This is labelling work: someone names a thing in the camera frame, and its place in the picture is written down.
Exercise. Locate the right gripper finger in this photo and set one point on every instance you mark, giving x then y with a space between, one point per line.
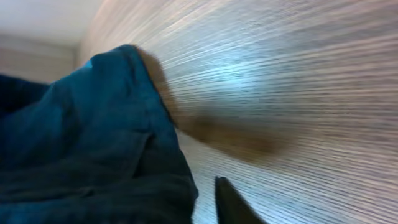
231 207

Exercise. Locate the dark blue shorts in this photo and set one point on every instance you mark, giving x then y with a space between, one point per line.
97 146

